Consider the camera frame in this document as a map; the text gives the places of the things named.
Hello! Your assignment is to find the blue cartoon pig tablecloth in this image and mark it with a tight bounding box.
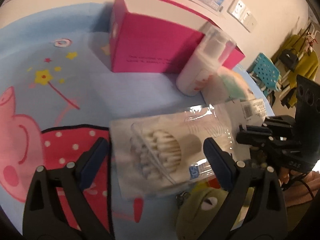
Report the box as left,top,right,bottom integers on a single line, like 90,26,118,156
0,2,276,240

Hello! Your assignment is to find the white wall socket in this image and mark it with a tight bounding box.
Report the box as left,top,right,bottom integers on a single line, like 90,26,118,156
242,10,257,33
227,0,246,21

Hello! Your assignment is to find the yellow garment on rack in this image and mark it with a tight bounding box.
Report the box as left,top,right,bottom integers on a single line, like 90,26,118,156
271,35,319,108

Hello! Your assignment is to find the cotton swabs plastic bag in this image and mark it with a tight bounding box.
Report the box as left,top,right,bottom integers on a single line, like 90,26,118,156
110,99,267,199

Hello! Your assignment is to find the green frog plush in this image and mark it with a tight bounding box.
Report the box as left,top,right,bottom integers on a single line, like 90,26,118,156
175,179,253,240

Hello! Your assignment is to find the white pump lotion bottle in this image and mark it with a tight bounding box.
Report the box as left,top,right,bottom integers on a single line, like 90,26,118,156
176,25,236,96

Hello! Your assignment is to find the teal perforated plastic chair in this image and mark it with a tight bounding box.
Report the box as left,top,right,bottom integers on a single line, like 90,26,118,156
247,53,280,98

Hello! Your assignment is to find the pastel tissue pack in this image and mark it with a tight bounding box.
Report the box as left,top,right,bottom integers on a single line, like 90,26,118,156
201,67,255,105

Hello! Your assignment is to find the black handbag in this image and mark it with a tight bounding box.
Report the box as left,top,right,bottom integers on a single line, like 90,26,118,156
279,48,299,72

